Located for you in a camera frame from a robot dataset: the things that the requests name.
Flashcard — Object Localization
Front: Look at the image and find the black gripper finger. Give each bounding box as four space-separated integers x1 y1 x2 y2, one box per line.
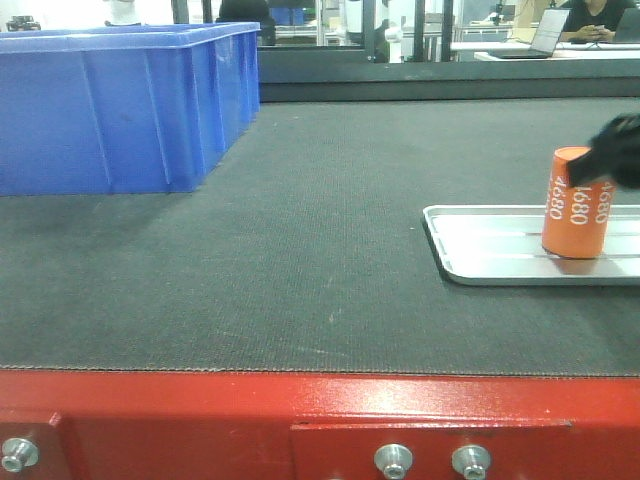
566 114 639 190

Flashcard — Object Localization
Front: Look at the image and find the orange capacitor with white numbers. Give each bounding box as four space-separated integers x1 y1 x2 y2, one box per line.
541 146 616 259

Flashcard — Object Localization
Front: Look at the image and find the dark conveyor belt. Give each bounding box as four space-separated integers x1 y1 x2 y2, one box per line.
1 98 639 376

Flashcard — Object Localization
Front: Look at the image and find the blue crate on conveyor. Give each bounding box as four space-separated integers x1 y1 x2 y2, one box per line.
1 22 260 196

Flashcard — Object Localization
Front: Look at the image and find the open laptop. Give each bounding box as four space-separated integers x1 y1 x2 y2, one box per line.
487 8 570 60

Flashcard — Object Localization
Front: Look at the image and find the seated person in black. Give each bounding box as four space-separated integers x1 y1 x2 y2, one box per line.
560 0 637 43

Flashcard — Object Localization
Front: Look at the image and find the silver metal tray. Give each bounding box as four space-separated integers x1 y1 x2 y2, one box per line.
422 205 639 286

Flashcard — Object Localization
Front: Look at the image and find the right silver bolt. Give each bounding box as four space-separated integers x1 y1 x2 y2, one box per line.
451 444 492 480

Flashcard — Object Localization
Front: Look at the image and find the silver bolt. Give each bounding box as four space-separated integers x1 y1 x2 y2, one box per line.
374 443 414 480
451 444 492 480
1 437 39 473

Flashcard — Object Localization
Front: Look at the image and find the middle silver bolt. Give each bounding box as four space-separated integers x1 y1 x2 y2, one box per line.
374 443 414 480

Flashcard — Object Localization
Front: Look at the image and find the left silver bolt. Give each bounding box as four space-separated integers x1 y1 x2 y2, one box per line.
1 437 39 473

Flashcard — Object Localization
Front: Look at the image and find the red conveyor frame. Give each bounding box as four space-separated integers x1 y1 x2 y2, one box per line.
1 370 639 479

